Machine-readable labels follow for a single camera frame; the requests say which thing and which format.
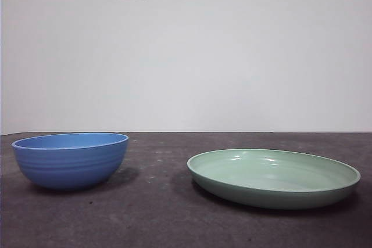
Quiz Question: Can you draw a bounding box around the green round plate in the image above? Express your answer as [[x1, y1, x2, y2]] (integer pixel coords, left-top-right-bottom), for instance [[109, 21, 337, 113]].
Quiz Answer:
[[187, 148, 362, 210]]

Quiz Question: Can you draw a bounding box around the blue ribbed bowl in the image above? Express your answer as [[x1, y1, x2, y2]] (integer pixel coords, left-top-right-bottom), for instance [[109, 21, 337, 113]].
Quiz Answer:
[[11, 132, 130, 192]]

